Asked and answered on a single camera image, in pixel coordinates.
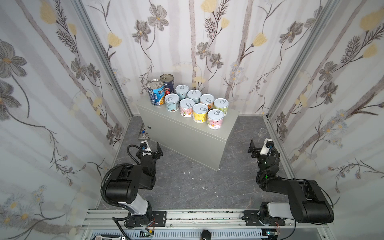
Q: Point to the orange label can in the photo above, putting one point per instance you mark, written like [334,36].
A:
[208,100]

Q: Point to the blue label tall can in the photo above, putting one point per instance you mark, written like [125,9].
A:
[156,92]

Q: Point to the metal instrument tray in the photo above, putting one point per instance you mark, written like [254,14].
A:
[143,133]

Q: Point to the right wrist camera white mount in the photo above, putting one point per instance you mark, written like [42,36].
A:
[268,145]

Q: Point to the aluminium corner frame left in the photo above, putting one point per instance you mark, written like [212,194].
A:
[101,53]

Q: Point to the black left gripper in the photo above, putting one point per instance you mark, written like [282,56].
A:
[151,155]

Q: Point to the dark chopped tomatoes can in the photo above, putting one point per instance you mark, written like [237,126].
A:
[168,82]

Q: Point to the green label can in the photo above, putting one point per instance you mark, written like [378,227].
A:
[182,91]

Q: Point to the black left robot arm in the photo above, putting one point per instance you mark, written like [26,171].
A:
[121,184]

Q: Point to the lime label can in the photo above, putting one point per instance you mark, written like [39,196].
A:
[222,105]

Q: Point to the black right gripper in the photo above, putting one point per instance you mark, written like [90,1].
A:
[258,152]

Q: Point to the grey metal cabinet box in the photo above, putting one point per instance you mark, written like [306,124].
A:
[186,137]

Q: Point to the red label can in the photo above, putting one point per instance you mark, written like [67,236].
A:
[186,107]

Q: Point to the pink label can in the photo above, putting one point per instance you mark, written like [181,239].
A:
[215,119]

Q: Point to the teal label can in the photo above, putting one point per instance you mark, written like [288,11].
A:
[172,102]

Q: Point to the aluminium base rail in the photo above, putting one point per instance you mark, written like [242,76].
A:
[224,224]

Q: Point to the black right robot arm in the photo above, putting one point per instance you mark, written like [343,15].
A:
[306,203]

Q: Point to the yellow label can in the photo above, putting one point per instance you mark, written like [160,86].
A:
[200,112]

